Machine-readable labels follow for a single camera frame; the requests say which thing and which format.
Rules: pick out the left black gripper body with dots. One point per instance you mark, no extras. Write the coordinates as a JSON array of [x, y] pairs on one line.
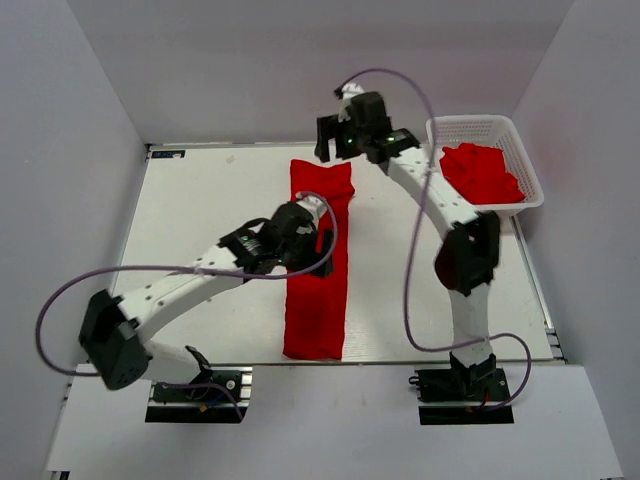
[[301, 254]]

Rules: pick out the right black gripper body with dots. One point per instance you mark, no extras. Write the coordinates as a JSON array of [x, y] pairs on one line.
[[353, 135]]

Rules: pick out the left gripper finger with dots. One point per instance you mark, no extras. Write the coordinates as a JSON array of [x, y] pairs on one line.
[[324, 270], [325, 241]]

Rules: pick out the red t shirt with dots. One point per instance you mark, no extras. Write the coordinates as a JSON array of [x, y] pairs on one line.
[[315, 308]]

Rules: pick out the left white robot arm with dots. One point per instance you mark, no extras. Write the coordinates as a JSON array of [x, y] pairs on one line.
[[117, 332]]

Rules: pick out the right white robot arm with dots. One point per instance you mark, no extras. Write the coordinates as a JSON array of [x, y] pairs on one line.
[[469, 253]]

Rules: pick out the red shirts in basket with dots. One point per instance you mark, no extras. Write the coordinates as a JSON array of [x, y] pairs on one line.
[[479, 174]]

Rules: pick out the white plastic basket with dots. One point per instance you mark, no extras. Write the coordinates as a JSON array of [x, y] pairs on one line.
[[495, 131]]

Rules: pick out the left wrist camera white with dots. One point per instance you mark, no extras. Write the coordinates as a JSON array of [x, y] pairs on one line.
[[315, 206]]

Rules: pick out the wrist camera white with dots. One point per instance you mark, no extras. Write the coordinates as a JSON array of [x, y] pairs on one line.
[[315, 206], [345, 94]]

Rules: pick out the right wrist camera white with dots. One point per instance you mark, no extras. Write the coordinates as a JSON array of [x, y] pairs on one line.
[[345, 94]]

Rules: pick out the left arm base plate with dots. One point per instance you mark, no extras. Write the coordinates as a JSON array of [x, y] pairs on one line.
[[203, 405]]

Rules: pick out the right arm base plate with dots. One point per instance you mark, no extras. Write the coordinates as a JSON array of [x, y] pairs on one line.
[[441, 402]]

